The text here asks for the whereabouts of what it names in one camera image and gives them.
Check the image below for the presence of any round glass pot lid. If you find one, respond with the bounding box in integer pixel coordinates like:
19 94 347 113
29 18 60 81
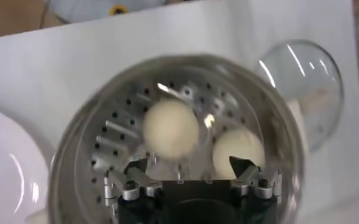
255 38 345 153

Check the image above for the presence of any white steamed baozi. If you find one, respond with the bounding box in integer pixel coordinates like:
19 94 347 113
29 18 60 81
211 127 266 180
141 99 200 161

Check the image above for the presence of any white round plate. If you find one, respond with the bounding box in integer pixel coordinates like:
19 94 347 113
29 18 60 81
0 105 51 224

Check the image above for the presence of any perforated steel steamer basket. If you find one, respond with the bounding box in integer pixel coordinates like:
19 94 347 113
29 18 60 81
46 54 305 224

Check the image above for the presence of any steel steamer pot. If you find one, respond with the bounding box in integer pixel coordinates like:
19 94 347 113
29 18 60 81
23 97 310 224

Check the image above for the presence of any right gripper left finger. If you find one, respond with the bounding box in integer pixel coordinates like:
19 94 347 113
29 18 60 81
102 156 163 208

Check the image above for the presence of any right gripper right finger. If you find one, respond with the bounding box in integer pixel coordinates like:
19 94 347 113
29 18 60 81
229 155 283 201

